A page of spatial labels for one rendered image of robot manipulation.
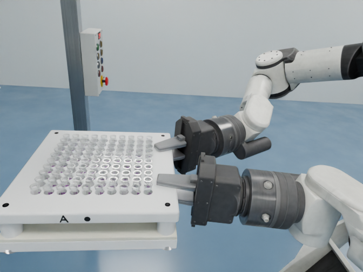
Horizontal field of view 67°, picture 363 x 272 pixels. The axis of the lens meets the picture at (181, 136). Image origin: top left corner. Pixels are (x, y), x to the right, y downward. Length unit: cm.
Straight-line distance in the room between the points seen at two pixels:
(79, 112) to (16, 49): 330
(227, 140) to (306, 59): 37
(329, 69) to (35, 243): 75
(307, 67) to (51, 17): 377
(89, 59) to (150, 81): 300
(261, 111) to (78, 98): 85
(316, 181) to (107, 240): 31
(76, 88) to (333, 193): 107
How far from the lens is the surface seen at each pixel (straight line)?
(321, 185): 45
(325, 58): 83
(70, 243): 44
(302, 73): 85
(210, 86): 426
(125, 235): 42
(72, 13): 121
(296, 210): 44
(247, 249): 185
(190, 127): 52
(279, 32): 436
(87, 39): 121
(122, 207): 39
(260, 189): 42
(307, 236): 50
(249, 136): 65
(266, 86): 80
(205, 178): 40
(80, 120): 132
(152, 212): 39
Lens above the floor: 133
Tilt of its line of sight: 27 degrees down
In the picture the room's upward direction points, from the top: 5 degrees clockwise
